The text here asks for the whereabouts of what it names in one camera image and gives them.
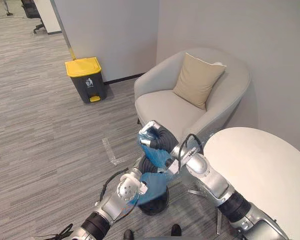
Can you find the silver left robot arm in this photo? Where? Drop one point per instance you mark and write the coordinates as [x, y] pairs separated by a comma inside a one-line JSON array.
[[107, 207]]

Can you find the grey trash can yellow lid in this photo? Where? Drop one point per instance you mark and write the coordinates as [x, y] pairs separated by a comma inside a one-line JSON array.
[[90, 82]]

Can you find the black baseboard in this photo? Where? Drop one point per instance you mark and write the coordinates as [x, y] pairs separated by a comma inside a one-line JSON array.
[[125, 78]]

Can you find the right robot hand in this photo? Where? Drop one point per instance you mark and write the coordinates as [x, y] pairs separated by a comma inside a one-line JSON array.
[[165, 140]]

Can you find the black floor stand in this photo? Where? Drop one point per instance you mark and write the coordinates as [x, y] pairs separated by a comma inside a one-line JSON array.
[[8, 7]]

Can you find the small black bin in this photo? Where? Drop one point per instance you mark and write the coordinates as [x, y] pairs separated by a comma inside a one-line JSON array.
[[152, 209]]

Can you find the metal strip yellow end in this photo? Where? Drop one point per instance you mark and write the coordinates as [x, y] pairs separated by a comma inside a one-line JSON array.
[[65, 32]]

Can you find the metal table leg frame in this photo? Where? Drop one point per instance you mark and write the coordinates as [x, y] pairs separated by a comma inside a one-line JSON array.
[[218, 220]]

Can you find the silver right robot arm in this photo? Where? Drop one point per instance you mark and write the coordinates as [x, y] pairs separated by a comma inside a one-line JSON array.
[[215, 182]]

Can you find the clear tape floor mark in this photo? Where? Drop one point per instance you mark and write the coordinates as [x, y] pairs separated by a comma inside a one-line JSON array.
[[110, 152]]

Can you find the dark right robot foot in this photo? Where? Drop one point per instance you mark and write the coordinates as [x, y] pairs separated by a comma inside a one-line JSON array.
[[175, 230]]

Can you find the blue plastic trash bag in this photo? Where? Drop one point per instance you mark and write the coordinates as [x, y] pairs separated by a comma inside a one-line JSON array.
[[152, 185]]

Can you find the light grey armchair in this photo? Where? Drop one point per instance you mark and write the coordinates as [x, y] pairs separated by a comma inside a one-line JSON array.
[[162, 107]]

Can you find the black office chair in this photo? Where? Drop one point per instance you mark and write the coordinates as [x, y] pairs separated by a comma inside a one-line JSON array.
[[36, 15]]

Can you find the beige cushion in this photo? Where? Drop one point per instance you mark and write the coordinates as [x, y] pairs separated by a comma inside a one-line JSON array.
[[197, 80]]

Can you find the white partition panel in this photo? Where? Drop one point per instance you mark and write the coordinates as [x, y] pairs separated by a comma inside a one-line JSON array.
[[48, 17]]

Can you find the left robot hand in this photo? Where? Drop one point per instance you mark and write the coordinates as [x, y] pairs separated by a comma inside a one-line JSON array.
[[146, 166]]

